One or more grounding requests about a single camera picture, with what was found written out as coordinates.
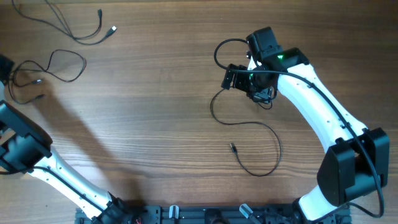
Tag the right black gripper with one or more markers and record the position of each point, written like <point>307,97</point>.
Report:
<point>263,95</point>

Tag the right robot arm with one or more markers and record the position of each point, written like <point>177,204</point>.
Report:
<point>356,158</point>

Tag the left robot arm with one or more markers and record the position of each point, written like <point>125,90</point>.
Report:
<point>30,151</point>

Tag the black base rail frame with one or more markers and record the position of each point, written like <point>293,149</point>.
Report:
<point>217,214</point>

